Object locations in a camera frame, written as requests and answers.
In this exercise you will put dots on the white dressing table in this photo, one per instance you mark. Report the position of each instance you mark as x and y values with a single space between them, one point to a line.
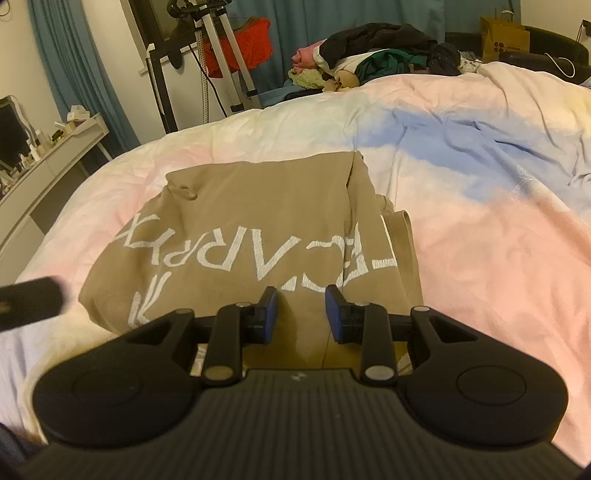
31 207

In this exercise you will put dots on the garment steamer stand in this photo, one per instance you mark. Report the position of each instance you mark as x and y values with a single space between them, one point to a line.
205 16

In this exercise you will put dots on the tan printed t-shirt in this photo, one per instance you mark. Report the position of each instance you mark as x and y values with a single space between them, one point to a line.
219 234

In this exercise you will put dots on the tissue box on table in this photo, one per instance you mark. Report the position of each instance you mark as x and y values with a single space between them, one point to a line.
78 114

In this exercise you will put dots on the blue curtain right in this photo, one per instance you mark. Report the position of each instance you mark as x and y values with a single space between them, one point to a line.
351 27

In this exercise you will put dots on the blue curtain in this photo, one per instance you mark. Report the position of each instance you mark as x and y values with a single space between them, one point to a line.
74 69
351 27

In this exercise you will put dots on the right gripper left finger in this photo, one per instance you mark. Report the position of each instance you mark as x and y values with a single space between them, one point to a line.
236 326

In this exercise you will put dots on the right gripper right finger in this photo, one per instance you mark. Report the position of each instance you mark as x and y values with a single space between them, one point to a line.
365 324

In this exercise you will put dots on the wavy black frame mirror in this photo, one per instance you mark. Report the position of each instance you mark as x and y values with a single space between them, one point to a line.
15 133

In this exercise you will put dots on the blue curtain left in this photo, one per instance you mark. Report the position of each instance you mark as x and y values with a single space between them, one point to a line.
74 69

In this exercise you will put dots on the black armchair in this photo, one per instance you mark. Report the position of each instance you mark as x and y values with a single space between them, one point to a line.
555 54

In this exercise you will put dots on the pastel tie-dye duvet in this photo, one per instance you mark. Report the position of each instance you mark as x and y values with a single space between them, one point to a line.
493 168

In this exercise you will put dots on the pile of mixed clothes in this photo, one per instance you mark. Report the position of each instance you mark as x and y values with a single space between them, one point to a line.
354 57

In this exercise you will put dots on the red cloth bag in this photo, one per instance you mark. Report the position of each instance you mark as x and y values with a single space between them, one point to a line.
254 42

